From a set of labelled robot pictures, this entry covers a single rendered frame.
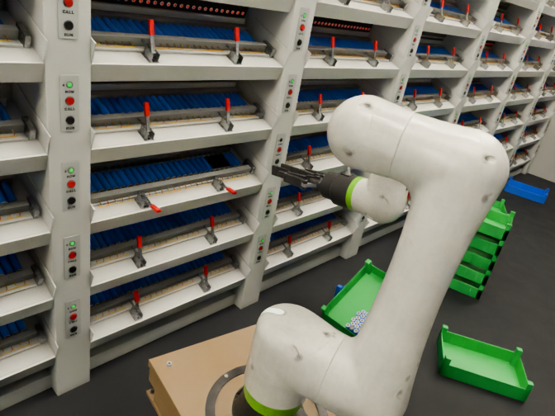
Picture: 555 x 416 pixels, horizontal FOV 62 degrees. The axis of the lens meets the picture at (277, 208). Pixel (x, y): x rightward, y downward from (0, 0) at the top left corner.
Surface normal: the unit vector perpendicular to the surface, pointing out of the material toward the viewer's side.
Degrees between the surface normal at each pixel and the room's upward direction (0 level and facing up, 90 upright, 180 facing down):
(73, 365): 90
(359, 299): 27
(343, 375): 50
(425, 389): 0
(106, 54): 21
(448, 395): 0
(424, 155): 76
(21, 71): 111
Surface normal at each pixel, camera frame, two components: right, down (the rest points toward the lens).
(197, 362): 0.21, -0.88
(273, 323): -0.05, -0.83
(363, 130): -0.27, 0.04
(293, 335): 0.11, -0.72
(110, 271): 0.42, -0.68
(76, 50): 0.70, 0.42
